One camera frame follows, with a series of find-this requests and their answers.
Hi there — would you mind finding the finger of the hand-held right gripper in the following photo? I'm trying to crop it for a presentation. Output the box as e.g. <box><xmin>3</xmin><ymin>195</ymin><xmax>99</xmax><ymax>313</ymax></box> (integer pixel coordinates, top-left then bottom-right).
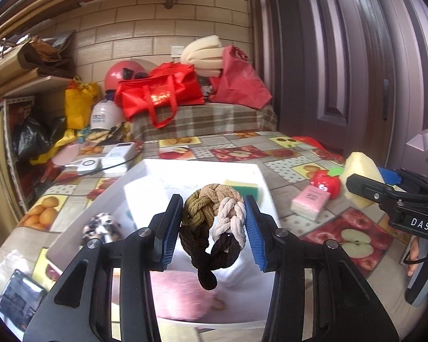
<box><xmin>377</xmin><ymin>167</ymin><xmax>428</xmax><ymax>200</ymax></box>
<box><xmin>345</xmin><ymin>173</ymin><xmax>405</xmax><ymax>209</ymax></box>

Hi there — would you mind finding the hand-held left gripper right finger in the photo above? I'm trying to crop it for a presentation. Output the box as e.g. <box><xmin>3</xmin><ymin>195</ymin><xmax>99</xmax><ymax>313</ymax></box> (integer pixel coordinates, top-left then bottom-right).
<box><xmin>244</xmin><ymin>195</ymin><xmax>400</xmax><ymax>342</ymax></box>

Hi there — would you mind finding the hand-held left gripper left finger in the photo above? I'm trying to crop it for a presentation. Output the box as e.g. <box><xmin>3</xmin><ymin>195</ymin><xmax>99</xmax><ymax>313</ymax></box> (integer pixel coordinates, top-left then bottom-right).
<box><xmin>23</xmin><ymin>194</ymin><xmax>184</xmax><ymax>342</ymax></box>

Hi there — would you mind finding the pale yellow sponge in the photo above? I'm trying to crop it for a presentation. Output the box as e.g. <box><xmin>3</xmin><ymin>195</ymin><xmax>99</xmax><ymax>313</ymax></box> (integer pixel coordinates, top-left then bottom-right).
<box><xmin>342</xmin><ymin>151</ymin><xmax>386</xmax><ymax>209</ymax></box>

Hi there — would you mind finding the brown beige braided scrunchie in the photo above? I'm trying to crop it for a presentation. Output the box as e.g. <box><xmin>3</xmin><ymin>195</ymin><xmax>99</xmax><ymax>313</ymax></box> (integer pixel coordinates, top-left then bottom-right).
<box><xmin>178</xmin><ymin>183</ymin><xmax>246</xmax><ymax>291</ymax></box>

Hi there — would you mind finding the yellow green sponge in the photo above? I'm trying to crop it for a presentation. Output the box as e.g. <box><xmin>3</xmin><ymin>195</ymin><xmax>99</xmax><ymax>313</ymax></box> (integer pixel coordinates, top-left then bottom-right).
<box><xmin>223</xmin><ymin>179</ymin><xmax>259</xmax><ymax>195</ymax></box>

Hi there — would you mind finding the pink plush toy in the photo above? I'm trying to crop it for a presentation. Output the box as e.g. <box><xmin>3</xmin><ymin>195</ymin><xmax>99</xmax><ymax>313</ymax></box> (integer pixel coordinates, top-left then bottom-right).
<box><xmin>149</xmin><ymin>271</ymin><xmax>229</xmax><ymax>323</ymax></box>

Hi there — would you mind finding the white shallow tray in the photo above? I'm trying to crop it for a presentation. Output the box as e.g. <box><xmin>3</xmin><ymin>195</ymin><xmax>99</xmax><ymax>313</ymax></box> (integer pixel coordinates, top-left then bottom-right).
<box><xmin>46</xmin><ymin>158</ymin><xmax>280</xmax><ymax>330</ymax></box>

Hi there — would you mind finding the person's right hand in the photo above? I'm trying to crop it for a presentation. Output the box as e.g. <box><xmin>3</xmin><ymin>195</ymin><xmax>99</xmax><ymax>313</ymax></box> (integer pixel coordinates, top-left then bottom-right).
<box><xmin>406</xmin><ymin>237</ymin><xmax>428</xmax><ymax>291</ymax></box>

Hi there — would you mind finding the red apple plush toy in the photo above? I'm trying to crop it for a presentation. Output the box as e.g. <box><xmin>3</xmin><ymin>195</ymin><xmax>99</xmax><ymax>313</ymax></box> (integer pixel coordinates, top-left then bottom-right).
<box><xmin>308</xmin><ymin>166</ymin><xmax>345</xmax><ymax>200</ymax></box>

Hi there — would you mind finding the pink tissue packet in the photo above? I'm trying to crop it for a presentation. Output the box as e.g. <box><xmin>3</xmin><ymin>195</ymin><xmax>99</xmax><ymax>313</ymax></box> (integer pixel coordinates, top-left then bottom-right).
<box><xmin>290</xmin><ymin>184</ymin><xmax>332</xmax><ymax>221</ymax></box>

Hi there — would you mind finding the red plastic packet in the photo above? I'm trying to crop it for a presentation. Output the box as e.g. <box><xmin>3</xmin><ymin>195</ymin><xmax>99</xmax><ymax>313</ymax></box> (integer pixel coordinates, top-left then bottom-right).
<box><xmin>290</xmin><ymin>135</ymin><xmax>343</xmax><ymax>164</ymax></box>

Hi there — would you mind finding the fruit print tablecloth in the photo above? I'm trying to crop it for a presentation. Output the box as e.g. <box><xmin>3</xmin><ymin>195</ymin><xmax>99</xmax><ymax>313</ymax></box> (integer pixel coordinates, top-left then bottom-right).
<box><xmin>0</xmin><ymin>130</ymin><xmax>418</xmax><ymax>332</ymax></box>

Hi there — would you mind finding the white power bank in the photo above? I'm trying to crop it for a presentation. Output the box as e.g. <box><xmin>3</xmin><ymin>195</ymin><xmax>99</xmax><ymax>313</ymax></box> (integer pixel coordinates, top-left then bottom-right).
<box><xmin>100</xmin><ymin>142</ymin><xmax>137</xmax><ymax>175</ymax></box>

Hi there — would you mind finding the white round device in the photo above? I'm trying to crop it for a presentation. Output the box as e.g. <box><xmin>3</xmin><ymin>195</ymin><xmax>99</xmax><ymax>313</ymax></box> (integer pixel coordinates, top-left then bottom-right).
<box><xmin>73</xmin><ymin>157</ymin><xmax>102</xmax><ymax>175</ymax></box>

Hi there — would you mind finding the plaid cloth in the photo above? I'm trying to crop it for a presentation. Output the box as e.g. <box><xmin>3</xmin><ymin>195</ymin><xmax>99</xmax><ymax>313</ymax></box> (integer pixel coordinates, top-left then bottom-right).
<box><xmin>130</xmin><ymin>103</ymin><xmax>279</xmax><ymax>142</ymax></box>

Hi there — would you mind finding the brown panelled door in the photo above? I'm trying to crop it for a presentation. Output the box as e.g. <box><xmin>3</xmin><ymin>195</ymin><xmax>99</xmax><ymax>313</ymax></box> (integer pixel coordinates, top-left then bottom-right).
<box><xmin>250</xmin><ymin>0</ymin><xmax>428</xmax><ymax>172</ymax></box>

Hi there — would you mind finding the white helmet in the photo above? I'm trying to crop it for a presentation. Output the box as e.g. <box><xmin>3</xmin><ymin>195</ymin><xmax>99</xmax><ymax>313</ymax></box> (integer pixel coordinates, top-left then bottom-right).
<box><xmin>89</xmin><ymin>99</ymin><xmax>125</xmax><ymax>131</ymax></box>

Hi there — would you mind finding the red tote bag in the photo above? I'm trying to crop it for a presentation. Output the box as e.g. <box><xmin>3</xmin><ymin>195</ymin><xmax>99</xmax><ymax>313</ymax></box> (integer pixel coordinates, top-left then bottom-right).
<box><xmin>114</xmin><ymin>62</ymin><xmax>205</xmax><ymax>129</ymax></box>

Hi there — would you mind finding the yellow plastic sheet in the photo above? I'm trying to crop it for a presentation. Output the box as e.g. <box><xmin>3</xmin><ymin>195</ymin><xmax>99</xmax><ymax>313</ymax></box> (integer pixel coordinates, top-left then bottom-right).
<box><xmin>30</xmin><ymin>128</ymin><xmax>79</xmax><ymax>166</ymax></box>

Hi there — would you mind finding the red plastic bag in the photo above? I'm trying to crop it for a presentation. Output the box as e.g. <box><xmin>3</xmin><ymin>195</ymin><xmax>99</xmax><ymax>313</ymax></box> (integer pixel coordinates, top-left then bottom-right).
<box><xmin>210</xmin><ymin>46</ymin><xmax>273</xmax><ymax>110</ymax></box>

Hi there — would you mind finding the yellow shopping bag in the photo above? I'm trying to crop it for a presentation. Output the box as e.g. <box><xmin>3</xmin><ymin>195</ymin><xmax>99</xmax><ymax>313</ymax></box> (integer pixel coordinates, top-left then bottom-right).
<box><xmin>64</xmin><ymin>76</ymin><xmax>102</xmax><ymax>129</ymax></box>

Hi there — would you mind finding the red helmet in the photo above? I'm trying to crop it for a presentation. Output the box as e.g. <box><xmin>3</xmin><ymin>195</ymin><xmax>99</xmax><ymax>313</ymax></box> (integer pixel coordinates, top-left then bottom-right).
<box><xmin>104</xmin><ymin>60</ymin><xmax>148</xmax><ymax>91</ymax></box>

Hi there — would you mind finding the black screen device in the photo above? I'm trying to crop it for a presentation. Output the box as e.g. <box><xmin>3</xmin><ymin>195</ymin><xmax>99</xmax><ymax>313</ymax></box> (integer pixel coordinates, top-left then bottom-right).
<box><xmin>0</xmin><ymin>269</ymin><xmax>49</xmax><ymax>332</ymax></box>

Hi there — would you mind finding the beige helmet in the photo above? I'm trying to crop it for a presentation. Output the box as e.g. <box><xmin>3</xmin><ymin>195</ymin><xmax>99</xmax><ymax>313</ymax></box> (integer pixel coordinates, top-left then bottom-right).
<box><xmin>139</xmin><ymin>60</ymin><xmax>161</xmax><ymax>75</ymax></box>

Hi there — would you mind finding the black plastic bag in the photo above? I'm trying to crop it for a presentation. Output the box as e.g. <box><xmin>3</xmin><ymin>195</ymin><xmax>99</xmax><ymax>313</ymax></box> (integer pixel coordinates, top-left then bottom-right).
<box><xmin>11</xmin><ymin>116</ymin><xmax>66</xmax><ymax>161</ymax></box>

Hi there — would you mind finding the cream foam roll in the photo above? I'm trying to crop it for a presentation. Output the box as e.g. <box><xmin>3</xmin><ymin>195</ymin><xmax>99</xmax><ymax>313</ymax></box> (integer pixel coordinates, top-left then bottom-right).
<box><xmin>180</xmin><ymin>35</ymin><xmax>225</xmax><ymax>78</ymax></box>

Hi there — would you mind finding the wooden shelf board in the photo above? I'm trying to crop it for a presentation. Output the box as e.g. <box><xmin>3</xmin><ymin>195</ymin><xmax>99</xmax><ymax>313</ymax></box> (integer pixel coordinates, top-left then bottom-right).
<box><xmin>0</xmin><ymin>66</ymin><xmax>75</xmax><ymax>100</ymax></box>

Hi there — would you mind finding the brown bag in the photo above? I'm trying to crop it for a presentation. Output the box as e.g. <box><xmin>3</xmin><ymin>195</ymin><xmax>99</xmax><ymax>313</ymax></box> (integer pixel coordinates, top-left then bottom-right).
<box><xmin>17</xmin><ymin>30</ymin><xmax>77</xmax><ymax>77</ymax></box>

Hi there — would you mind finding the white metal shelf frame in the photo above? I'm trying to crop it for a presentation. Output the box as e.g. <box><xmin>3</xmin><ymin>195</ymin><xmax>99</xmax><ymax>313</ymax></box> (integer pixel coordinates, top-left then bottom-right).
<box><xmin>0</xmin><ymin>94</ymin><xmax>36</xmax><ymax>214</ymax></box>

